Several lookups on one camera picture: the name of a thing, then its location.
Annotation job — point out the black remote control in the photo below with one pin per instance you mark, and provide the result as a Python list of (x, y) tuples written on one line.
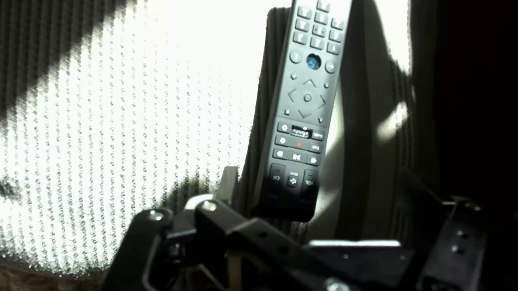
[(307, 79)]

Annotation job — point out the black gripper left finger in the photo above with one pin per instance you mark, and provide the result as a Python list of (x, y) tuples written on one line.
[(209, 247)]

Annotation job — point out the grey striped pillow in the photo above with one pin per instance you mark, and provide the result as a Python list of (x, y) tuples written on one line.
[(115, 106)]

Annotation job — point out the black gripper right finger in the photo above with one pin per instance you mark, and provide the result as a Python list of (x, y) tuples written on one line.
[(448, 239)]

